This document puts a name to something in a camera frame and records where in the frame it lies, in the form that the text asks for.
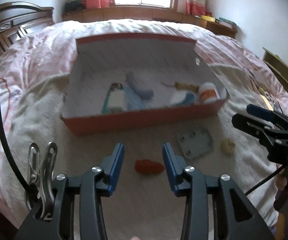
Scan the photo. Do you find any teal book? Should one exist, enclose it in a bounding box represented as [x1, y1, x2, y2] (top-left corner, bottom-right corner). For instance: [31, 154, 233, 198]
[216, 17, 237, 28]

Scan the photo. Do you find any metal spring clip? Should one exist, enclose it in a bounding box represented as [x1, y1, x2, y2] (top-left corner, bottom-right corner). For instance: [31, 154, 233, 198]
[25, 142, 58, 221]

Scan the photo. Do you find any notched wooden block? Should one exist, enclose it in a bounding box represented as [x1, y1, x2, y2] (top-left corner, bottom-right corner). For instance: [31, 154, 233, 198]
[174, 81, 200, 93]

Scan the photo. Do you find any white earbuds case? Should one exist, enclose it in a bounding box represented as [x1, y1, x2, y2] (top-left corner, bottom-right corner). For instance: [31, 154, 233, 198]
[169, 90, 197, 107]

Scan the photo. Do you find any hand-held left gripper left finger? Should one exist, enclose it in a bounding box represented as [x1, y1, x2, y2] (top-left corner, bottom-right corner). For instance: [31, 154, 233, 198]
[14, 142, 125, 240]

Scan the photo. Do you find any dark wooden headboard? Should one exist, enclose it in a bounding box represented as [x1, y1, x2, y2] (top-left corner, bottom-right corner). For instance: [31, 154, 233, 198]
[0, 1, 55, 53]

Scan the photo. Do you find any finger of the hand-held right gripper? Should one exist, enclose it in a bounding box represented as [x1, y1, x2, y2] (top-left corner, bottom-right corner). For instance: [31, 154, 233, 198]
[231, 114, 288, 153]
[246, 104, 288, 128]

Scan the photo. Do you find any person's right hand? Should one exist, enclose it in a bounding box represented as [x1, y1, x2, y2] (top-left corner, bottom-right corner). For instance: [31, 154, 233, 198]
[276, 174, 288, 191]

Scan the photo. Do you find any pink cardboard box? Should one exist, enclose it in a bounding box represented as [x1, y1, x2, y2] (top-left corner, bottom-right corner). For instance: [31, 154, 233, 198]
[60, 32, 230, 137]

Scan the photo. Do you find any white plastic jar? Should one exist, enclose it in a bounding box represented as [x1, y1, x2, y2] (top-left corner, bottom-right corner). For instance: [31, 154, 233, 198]
[198, 82, 221, 103]

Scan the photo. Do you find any white towel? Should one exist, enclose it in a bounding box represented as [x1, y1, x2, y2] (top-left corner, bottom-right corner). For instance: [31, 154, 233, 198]
[9, 90, 279, 240]

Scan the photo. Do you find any white charger plug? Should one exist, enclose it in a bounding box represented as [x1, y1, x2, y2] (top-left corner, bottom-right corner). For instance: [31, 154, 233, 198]
[108, 90, 128, 113]

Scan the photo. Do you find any red toy piece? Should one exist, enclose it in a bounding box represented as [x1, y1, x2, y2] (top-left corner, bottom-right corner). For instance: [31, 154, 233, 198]
[134, 159, 165, 175]

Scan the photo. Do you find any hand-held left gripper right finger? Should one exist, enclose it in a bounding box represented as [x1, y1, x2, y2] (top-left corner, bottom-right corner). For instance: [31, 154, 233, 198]
[162, 142, 275, 240]

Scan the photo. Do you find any pink printed bedsheet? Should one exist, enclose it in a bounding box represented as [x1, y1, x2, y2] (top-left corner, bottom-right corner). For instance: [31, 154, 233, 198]
[0, 19, 288, 230]

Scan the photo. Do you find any dark bag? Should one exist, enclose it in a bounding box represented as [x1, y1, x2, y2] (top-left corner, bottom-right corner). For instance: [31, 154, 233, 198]
[64, 0, 84, 12]

